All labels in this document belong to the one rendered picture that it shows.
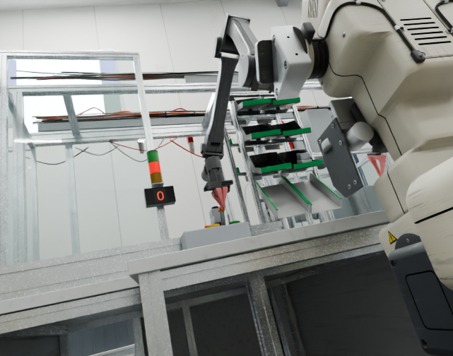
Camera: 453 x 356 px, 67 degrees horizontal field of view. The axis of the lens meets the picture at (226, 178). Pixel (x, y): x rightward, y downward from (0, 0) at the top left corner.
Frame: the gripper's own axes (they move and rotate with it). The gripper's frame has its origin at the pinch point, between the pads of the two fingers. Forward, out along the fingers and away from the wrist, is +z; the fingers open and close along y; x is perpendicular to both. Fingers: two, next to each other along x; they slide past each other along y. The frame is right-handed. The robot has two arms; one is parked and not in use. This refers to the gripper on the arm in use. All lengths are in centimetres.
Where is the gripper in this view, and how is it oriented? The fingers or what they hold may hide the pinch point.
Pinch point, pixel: (222, 207)
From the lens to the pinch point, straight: 123.9
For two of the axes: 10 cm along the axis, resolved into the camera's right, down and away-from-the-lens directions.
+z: 2.2, 9.1, -3.6
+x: 2.7, -4.1, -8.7
